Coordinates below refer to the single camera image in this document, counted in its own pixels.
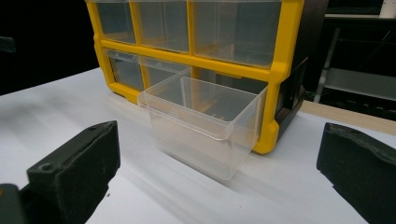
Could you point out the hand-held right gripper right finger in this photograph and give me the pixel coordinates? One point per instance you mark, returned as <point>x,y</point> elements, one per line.
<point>361,161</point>

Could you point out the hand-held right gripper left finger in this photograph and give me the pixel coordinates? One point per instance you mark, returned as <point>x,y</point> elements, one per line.
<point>77,165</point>

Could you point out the yellow drawer organizer cabinet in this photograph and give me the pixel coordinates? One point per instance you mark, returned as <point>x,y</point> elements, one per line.
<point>281,71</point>

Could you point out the clear plastic drawer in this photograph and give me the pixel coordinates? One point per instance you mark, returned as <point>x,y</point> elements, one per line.
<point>162,70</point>
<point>124,70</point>
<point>202,124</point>
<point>115,21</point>
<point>236,31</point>
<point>163,26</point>

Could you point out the metal stand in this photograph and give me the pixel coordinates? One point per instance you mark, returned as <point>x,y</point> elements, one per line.
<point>351,77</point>

